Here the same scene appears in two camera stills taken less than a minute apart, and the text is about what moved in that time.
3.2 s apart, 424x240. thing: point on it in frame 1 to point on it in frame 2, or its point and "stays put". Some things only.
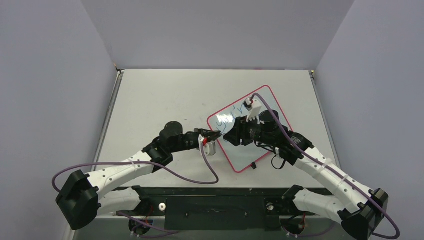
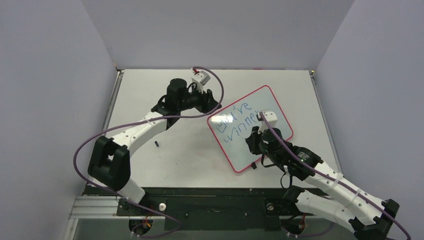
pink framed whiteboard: x=245 y=152 stays put
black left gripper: x=211 y=136 to x=206 y=105
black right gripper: x=235 y=134 to x=258 y=140
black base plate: x=216 y=208 stays put
